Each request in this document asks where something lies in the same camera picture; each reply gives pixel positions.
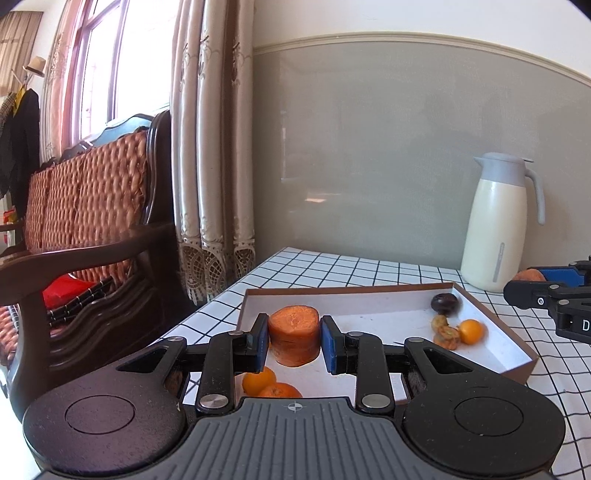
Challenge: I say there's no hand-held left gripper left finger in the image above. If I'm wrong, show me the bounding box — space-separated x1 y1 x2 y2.
115 313 271 414

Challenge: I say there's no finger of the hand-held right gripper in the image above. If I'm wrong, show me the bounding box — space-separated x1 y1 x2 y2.
503 279 562 311
526 259 591 287

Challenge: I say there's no window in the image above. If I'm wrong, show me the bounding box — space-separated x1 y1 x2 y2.
69 0 182 144

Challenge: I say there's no white cardboard box brown rim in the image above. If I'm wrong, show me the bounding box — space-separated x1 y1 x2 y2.
178 282 540 407

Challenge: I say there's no wooden wicker sofa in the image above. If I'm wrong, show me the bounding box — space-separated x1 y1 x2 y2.
0 110 186 418

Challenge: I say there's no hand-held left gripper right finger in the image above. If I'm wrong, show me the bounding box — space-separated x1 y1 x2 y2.
320 315 477 414

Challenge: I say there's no small orange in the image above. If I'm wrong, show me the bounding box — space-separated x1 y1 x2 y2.
242 366 277 396
458 319 486 345
256 382 303 399

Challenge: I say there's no black coat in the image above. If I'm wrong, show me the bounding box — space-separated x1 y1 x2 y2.
7 89 41 217

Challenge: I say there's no plaid coat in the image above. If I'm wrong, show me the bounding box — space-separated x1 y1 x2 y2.
0 92 14 139

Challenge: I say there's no sheer pink curtain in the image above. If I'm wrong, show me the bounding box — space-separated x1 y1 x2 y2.
41 0 88 162

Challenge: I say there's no thick carrot chunk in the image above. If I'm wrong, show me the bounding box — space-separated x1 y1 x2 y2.
268 305 321 367

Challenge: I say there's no tan window curtain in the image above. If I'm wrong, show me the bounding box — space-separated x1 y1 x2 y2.
0 11 43 93

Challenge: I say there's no cream thermos jug grey lid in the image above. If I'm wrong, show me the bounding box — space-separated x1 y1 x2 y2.
460 152 546 293

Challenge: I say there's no woven orange sofa cushion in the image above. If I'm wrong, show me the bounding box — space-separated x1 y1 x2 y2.
25 127 149 280

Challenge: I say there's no beige embroidered curtain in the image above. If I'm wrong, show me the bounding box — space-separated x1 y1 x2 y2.
170 0 257 306

